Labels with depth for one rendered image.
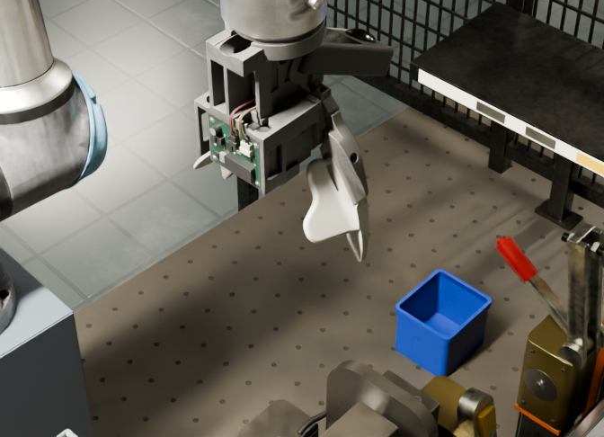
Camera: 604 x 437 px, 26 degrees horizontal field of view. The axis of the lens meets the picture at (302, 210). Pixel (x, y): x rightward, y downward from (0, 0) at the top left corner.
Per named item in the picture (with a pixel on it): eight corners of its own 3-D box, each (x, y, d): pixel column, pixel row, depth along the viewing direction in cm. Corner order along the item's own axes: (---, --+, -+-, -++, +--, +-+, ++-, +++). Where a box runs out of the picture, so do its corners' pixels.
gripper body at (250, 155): (196, 160, 99) (185, 26, 91) (273, 109, 104) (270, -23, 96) (268, 204, 96) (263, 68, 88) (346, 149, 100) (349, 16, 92)
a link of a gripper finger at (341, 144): (327, 209, 101) (278, 110, 99) (342, 198, 102) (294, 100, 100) (365, 204, 97) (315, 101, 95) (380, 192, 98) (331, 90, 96)
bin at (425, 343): (443, 383, 189) (448, 341, 183) (389, 348, 194) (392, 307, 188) (488, 341, 195) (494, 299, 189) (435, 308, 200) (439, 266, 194)
